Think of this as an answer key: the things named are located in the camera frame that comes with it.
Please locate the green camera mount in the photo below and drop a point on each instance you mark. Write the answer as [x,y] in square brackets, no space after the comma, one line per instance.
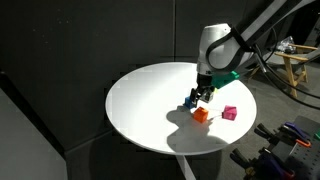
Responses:
[219,81]

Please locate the orange block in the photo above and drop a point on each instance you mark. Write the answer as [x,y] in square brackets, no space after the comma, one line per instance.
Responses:
[200,114]

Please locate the purple black clamp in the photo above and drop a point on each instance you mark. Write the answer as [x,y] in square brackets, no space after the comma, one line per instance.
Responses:
[266,167]

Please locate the blue block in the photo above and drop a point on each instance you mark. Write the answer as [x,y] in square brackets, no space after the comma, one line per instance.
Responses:
[189,104]

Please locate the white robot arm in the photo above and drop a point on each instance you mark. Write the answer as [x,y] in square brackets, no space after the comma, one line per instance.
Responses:
[224,47]

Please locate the perforated metal board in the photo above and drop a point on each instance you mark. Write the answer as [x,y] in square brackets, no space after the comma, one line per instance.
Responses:
[305,161]

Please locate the grey block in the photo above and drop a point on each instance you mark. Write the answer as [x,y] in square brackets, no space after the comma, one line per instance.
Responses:
[209,94]

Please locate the magenta block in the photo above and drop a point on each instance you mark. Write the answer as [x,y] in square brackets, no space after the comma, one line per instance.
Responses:
[229,112]

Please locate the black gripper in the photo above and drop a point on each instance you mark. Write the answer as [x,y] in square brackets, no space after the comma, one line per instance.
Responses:
[203,82]

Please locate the wooden chair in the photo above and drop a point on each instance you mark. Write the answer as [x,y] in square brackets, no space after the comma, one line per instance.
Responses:
[294,64]

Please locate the white round table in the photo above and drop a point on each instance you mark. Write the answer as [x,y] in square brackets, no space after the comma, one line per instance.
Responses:
[146,107]

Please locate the purple orange clamp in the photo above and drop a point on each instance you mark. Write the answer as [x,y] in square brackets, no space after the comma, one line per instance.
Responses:
[295,133]

